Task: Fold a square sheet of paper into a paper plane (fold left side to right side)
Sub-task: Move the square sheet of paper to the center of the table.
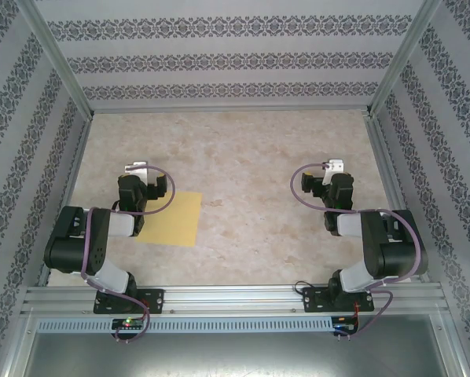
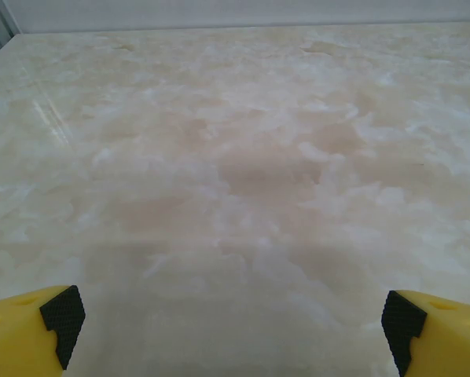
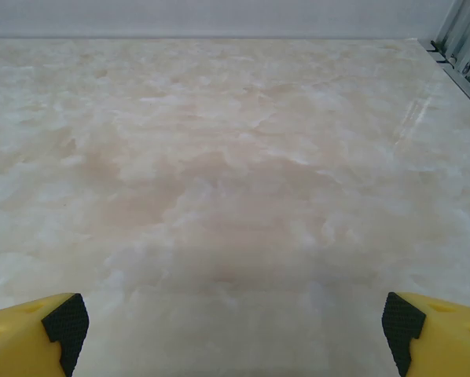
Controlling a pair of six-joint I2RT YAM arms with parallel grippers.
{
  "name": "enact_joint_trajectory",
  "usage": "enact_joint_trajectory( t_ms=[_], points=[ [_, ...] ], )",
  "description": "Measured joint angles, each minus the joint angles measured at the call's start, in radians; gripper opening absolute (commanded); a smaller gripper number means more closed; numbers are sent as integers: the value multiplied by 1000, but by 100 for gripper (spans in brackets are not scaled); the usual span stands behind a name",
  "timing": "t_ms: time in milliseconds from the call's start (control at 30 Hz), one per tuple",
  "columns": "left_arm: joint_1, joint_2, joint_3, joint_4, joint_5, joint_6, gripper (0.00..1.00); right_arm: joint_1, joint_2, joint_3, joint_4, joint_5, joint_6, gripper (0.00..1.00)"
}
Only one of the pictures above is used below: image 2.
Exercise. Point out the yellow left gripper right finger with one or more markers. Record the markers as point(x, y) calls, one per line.
point(447, 337)

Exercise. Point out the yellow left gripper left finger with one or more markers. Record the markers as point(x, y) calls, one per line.
point(19, 337)

